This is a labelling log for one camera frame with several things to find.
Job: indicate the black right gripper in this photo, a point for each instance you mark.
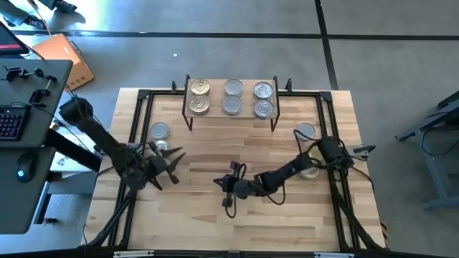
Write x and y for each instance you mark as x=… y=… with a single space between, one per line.
x=239 y=187

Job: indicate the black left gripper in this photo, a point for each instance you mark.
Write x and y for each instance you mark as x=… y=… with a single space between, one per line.
x=157 y=167

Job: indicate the plain silver-topped tuna can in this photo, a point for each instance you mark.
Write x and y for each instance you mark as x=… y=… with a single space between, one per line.
x=306 y=129
x=159 y=130
x=232 y=105
x=233 y=87

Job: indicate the silver pull-tab tuna can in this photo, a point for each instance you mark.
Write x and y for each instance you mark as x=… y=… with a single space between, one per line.
x=263 y=90
x=263 y=108

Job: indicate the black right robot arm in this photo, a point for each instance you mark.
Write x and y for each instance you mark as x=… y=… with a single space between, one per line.
x=294 y=166

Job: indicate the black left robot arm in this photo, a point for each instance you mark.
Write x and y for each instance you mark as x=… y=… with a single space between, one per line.
x=104 y=139

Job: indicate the wooden shelf black metal legs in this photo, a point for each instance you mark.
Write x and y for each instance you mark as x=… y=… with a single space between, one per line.
x=247 y=96

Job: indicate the white printed paper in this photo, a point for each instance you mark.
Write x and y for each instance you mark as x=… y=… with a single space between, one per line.
x=71 y=165

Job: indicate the small black floor object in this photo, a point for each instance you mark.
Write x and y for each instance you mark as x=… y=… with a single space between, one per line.
x=50 y=221

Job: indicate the black desk clamp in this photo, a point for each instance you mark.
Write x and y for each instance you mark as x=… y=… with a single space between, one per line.
x=39 y=95
x=14 y=73

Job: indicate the black computer mouse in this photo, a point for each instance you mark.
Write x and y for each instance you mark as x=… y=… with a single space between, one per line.
x=25 y=167

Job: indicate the orange case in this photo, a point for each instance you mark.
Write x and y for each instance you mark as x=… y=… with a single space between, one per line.
x=61 y=57

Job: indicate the dark grey desk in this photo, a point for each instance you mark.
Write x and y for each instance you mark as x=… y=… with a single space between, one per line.
x=21 y=200

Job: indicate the black keyboard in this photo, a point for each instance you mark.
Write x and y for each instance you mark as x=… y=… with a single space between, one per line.
x=10 y=122

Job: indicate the yellow black striped tape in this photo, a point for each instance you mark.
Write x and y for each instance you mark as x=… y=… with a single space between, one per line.
x=383 y=229

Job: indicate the person's foot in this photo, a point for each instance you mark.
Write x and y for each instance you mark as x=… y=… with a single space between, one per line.
x=62 y=5

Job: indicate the black laptop screen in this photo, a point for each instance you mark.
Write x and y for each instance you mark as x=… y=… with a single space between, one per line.
x=9 y=41

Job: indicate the blue-grey metal stand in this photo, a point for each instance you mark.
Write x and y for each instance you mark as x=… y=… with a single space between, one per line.
x=435 y=172

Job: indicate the person's leg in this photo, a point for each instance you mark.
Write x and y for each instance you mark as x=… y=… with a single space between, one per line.
x=14 y=13

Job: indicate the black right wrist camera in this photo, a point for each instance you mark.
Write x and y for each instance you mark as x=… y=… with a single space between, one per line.
x=235 y=167

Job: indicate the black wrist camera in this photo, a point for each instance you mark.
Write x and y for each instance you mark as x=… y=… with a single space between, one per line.
x=235 y=167
x=153 y=145

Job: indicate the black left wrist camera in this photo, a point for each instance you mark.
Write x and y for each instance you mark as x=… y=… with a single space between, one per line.
x=153 y=145

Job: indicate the small black frame clamp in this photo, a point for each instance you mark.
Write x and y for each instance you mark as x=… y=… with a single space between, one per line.
x=174 y=86
x=288 y=86

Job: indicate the silver table bracket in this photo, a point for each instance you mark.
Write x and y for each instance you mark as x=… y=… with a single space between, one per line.
x=333 y=255
x=133 y=253

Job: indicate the black aluminium table frame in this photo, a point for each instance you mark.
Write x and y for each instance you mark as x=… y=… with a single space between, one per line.
x=305 y=94

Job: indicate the grey arm base bracket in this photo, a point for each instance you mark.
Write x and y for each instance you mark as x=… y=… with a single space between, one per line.
x=364 y=148

